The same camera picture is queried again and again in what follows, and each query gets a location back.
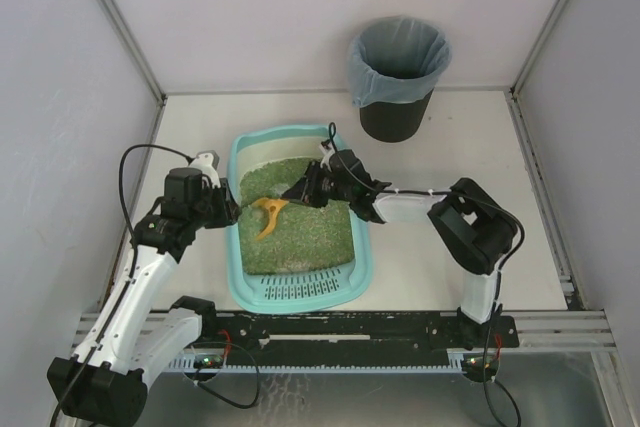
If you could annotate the yellow slotted litter scoop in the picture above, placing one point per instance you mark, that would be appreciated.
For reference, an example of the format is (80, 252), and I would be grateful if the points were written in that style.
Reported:
(272, 208)

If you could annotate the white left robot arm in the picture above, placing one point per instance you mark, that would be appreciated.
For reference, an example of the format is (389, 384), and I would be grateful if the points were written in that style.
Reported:
(107, 378)

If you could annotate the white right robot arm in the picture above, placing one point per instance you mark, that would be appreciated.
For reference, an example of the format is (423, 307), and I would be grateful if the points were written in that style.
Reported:
(479, 234)

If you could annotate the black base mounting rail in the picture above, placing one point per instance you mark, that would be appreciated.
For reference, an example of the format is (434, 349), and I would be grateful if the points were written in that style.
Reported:
(438, 330)

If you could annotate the green cat litter pellets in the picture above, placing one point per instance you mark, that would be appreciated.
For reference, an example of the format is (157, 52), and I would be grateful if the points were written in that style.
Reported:
(304, 239)

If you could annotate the teal plastic litter box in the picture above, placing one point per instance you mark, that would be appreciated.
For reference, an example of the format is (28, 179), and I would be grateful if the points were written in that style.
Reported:
(291, 292)

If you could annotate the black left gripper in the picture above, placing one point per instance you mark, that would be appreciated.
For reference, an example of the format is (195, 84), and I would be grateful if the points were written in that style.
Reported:
(226, 206)

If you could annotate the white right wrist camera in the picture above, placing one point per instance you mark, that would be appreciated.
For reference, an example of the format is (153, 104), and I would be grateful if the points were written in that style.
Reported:
(328, 150)

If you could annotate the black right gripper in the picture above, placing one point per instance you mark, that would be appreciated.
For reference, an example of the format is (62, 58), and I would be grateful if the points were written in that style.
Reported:
(310, 189)

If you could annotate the black trash bin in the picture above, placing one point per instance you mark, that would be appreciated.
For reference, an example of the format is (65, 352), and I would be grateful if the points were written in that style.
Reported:
(392, 122)

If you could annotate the white slotted cable duct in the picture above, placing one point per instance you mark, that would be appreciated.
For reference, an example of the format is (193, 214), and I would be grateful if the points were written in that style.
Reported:
(315, 356)

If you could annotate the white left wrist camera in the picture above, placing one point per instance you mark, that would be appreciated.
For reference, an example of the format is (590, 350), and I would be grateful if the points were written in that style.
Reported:
(207, 162)

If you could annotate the blue trash bag liner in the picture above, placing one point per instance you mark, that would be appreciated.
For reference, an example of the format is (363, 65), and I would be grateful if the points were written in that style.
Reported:
(396, 60)

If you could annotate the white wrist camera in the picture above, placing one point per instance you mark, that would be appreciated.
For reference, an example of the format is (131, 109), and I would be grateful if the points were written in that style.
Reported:
(207, 162)
(328, 150)

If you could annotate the aluminium frame extrusion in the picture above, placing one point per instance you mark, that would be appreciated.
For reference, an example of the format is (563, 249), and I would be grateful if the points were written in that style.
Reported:
(563, 331)

